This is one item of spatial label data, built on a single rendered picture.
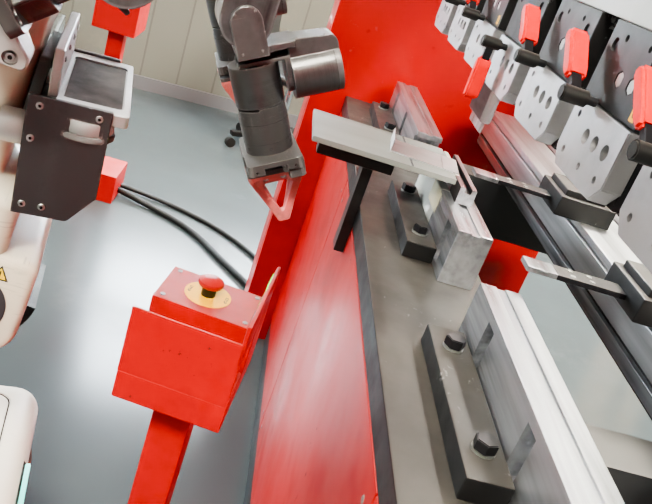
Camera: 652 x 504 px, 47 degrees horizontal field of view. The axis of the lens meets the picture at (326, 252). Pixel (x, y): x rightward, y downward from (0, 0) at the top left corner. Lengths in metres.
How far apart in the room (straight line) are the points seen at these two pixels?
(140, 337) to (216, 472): 1.02
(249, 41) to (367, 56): 1.41
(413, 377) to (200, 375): 0.29
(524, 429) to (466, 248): 0.46
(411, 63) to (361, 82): 0.15
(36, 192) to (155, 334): 0.24
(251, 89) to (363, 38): 1.37
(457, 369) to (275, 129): 0.36
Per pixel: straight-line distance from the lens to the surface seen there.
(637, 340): 1.18
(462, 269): 1.23
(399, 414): 0.88
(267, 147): 0.88
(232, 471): 2.05
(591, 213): 1.45
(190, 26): 4.75
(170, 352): 1.05
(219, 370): 1.04
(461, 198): 1.32
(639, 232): 0.69
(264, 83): 0.86
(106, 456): 2.00
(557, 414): 0.83
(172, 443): 1.23
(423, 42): 2.23
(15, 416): 1.65
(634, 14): 0.87
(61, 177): 1.02
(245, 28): 0.83
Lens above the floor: 1.36
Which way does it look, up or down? 24 degrees down
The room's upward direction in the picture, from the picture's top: 20 degrees clockwise
